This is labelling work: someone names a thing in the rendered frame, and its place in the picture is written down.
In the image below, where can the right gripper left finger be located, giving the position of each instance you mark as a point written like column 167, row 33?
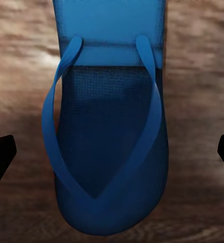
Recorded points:
column 7, row 152

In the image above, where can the sandal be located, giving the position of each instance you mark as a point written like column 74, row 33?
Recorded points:
column 110, row 154

